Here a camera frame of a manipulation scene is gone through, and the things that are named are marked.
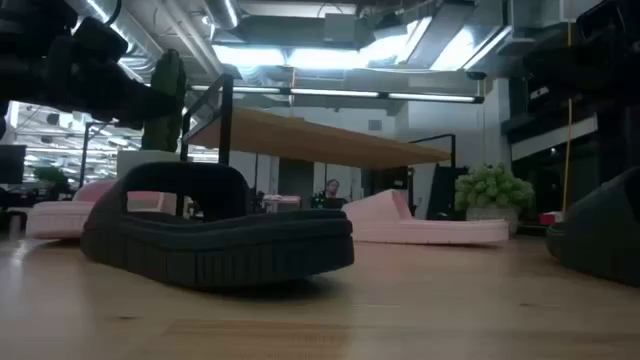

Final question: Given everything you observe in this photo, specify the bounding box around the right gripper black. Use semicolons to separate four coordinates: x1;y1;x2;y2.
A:
522;42;640;101

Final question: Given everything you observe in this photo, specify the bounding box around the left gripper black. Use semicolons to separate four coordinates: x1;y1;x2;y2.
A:
49;17;182;132

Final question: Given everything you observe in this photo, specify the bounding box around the pink foam slide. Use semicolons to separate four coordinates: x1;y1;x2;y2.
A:
342;188;510;246
25;178;166;240

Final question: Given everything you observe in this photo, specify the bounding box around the black foam slide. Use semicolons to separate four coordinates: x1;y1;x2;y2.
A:
544;167;640;289
79;160;356;290

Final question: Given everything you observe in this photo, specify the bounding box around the green cactus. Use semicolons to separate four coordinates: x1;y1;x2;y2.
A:
141;48;188;153

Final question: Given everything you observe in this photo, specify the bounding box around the black metal background stand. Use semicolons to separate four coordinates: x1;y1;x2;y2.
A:
79;121;117;189

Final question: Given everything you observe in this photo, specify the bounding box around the long LED light bar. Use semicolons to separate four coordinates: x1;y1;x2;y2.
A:
189;84;485;105

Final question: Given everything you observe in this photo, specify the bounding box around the background green plant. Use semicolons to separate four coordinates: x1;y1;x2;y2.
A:
33;166;71;199

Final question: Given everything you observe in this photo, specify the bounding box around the round green succulent plant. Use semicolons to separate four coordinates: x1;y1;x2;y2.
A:
453;162;535;212

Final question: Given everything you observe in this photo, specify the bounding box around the dark background monitor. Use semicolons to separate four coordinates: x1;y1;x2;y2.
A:
0;144;27;185

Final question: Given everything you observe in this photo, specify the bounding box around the grey woven plant pot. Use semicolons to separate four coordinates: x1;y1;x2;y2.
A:
465;205;521;236

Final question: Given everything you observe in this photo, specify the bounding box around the black background panel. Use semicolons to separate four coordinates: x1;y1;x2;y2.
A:
428;163;469;221

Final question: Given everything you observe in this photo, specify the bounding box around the person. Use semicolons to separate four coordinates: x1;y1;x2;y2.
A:
319;178;350;210

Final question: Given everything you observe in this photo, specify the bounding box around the yellow cable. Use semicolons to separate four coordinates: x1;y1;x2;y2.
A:
562;22;574;214

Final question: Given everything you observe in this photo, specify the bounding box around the black cable loop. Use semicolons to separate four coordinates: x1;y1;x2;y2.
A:
102;0;124;27

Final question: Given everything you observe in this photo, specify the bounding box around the wooden shelf with black frame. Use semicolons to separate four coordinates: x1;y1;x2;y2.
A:
179;73;457;221

